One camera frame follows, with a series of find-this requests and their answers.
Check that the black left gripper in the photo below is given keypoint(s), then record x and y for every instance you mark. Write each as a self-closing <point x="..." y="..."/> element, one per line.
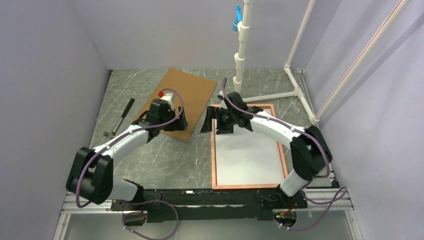
<point x="180" y="124"/>

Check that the white pole with red stripe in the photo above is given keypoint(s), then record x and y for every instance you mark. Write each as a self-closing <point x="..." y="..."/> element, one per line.
<point x="383" y="28"/>

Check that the printed photo sheet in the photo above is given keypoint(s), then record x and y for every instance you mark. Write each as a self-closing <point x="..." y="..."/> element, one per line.
<point x="248" y="159"/>

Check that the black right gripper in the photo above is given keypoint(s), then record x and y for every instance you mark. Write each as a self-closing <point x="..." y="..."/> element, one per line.
<point x="213" y="112"/>

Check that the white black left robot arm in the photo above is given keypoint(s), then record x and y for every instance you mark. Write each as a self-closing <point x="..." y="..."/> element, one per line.
<point x="92" y="173"/>

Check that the red picture frame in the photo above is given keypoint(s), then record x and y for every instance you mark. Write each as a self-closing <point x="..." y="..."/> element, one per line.
<point x="213" y="159"/>

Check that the brown cardboard backing board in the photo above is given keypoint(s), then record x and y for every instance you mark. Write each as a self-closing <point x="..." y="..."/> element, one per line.
<point x="195" y="91"/>

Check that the black handled hammer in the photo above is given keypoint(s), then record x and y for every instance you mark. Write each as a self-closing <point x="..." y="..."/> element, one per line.
<point x="113" y="133"/>

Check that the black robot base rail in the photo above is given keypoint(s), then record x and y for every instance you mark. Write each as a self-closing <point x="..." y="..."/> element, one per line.
<point x="208" y="204"/>

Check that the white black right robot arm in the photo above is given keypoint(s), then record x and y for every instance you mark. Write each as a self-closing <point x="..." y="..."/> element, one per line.
<point x="251" y="148"/>

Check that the white PVC pipe stand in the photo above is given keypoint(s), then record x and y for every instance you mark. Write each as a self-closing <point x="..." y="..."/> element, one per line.
<point x="285" y="46"/>

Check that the blue pipe fitting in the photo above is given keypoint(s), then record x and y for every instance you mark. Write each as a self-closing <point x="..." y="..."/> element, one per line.
<point x="236" y="20"/>

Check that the aluminium extrusion frame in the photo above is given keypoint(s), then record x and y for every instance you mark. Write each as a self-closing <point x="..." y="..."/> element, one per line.
<point x="92" y="172"/>

